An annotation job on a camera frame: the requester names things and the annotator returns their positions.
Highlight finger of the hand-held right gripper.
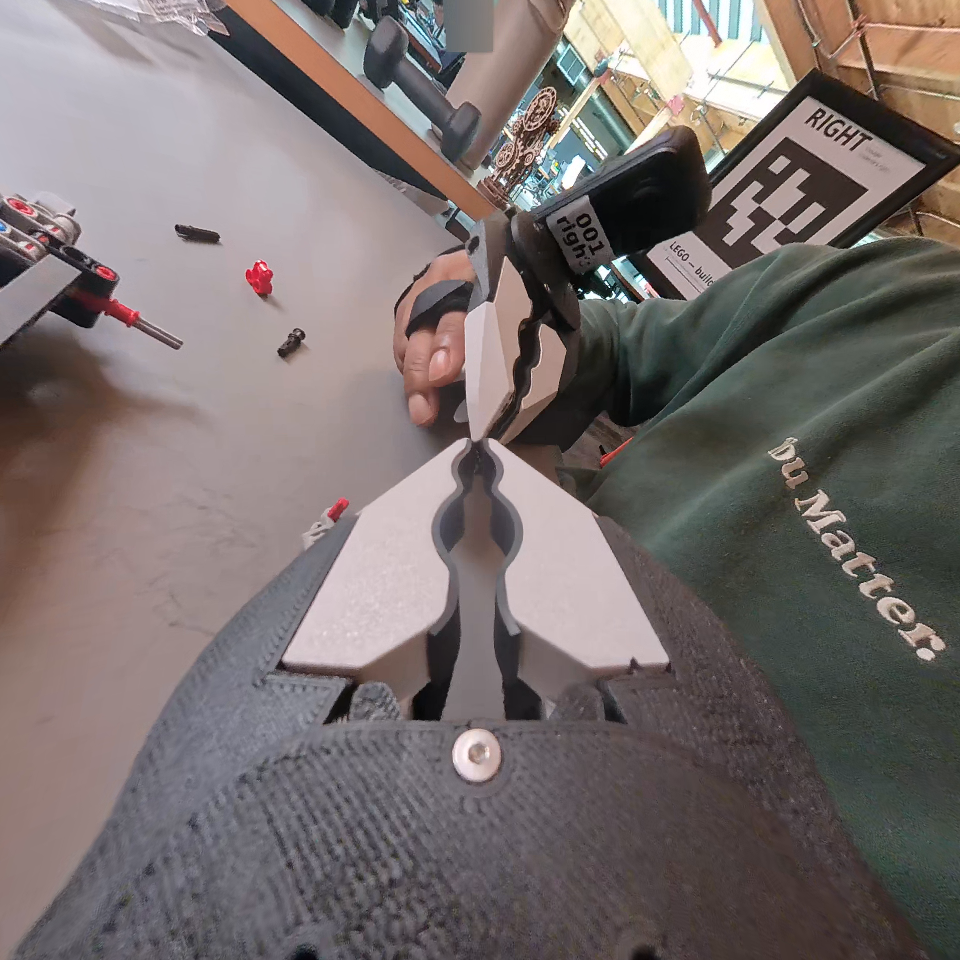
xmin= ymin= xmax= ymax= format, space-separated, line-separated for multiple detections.
xmin=491 ymin=315 xmax=582 ymax=447
xmin=461 ymin=258 xmax=534 ymax=442

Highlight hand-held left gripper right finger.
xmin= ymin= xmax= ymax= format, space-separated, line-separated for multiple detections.
xmin=480 ymin=438 xmax=672 ymax=706

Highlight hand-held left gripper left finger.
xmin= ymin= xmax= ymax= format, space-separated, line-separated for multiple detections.
xmin=279 ymin=438 xmax=472 ymax=720

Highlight grey toy connector red pin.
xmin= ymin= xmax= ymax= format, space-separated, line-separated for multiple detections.
xmin=302 ymin=497 xmax=351 ymax=550

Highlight person's right hand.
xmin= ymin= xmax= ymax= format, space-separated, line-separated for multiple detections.
xmin=393 ymin=249 xmax=477 ymax=429

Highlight wooden gear model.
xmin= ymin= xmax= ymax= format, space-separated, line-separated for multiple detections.
xmin=478 ymin=86 xmax=562 ymax=207

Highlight grey insulated bottle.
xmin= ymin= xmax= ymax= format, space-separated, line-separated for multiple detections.
xmin=446 ymin=0 xmax=579 ymax=174

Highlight grey dumbbell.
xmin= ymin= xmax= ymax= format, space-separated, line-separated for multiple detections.
xmin=363 ymin=15 xmax=483 ymax=165

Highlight wooden edged workbench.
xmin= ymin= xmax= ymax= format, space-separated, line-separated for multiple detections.
xmin=210 ymin=0 xmax=496 ymax=222

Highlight clear plastic bags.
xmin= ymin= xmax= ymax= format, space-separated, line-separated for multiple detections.
xmin=97 ymin=0 xmax=226 ymax=37

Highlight toy car chassis model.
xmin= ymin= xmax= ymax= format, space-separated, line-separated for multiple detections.
xmin=0 ymin=191 xmax=185 ymax=354

